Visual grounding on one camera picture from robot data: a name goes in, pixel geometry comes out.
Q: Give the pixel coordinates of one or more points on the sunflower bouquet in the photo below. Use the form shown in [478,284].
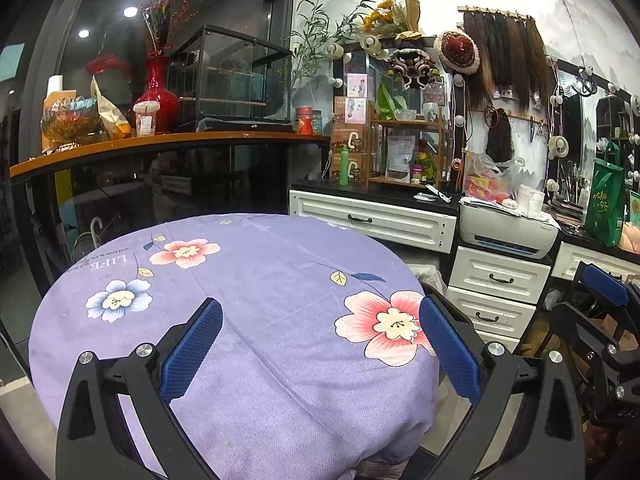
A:
[385,17]

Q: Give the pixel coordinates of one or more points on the large vanity mirror with bulbs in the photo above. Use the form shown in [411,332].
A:
[572,125]

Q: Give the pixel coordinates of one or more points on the yellow blue board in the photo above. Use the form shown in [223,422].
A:
[65,200]

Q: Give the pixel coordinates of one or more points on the wooden rack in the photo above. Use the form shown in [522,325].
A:
[442,135]

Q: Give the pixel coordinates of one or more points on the white wide drawer cabinet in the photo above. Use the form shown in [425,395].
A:
[400,225]

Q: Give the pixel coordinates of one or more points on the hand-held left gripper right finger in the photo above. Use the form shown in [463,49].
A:
[450,350]

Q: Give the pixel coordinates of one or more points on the group of makeup brushes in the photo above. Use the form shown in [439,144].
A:
[570,185]

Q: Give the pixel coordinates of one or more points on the pink box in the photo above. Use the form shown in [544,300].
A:
[360,86]

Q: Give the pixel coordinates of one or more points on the black framed vanity mirror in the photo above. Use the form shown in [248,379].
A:
[380,67]

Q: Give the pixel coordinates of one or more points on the clear bag with red contents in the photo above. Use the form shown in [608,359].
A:
[487,182]

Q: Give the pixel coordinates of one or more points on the racket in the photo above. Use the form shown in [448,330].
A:
[84,247]

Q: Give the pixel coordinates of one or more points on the black hair bundle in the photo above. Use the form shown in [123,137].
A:
[500,137]

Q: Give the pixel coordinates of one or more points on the glass display case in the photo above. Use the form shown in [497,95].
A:
[230,80]

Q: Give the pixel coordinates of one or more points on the brown white pouch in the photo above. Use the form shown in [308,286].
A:
[400,157]

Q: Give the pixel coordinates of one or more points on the green bamboo plant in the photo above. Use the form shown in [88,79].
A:
[320,40]

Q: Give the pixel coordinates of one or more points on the small pink jar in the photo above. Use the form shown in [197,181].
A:
[416,174]

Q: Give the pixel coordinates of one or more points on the stack of makeup palettes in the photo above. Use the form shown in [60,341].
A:
[565,210]

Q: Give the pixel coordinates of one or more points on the ornate headdress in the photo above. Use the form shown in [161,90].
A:
[412,67]

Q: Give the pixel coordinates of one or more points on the white hair tool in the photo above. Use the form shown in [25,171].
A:
[432,192]

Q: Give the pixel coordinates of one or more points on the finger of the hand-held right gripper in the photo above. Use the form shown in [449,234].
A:
[575,325]
[605,282]

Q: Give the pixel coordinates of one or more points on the white paper cups stack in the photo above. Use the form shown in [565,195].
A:
[55,84]

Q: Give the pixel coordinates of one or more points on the white drawer unit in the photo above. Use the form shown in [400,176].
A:
[500,280]

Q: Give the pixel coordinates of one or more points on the wooden counter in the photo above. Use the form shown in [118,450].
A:
[175,141]

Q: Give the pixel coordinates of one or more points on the wooden hook rail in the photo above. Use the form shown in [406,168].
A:
[525,117]

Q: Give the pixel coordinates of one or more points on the gold ornate bowl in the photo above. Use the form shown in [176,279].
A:
[72,125]

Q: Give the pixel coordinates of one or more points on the plastic drink cup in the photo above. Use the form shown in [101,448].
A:
[146,120]

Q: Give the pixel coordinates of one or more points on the glass bowl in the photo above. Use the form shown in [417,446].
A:
[406,115]

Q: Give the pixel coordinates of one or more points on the yellow green bottle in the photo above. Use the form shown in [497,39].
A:
[427,165]

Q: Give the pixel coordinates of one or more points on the dried flower branches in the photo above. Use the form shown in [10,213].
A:
[165,20]

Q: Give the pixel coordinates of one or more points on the red round hat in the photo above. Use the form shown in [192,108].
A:
[456,52]

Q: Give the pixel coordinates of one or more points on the peach coloured object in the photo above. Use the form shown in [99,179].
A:
[631,237]

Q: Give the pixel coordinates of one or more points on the white printer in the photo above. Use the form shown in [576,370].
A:
[507,232]

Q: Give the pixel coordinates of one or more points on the red tin can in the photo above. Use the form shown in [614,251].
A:
[304,121]

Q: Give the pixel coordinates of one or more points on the yellow paper snack bag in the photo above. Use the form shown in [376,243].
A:
[112,117]

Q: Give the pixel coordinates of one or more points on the green tin can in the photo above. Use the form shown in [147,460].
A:
[318,122]

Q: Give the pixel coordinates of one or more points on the green gift bag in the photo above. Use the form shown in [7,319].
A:
[605,200]

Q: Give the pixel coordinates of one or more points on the brown box white label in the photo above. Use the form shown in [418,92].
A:
[352,140]
[361,169]

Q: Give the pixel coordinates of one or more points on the bin with white liner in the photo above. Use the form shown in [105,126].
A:
[430,280]

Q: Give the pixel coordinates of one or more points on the purple floral tablecloth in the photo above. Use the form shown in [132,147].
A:
[260,310]

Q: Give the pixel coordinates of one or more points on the brown box with picture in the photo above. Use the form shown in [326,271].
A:
[350,111]

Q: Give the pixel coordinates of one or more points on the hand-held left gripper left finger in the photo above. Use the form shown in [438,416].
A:
[192,347]

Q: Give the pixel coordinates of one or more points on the orange box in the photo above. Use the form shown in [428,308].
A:
[60,102]

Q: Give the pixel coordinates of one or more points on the row of hanging hair pieces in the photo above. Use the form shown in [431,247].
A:
[505,60]

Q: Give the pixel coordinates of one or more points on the white dresser drawer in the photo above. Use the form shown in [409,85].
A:
[567,260]

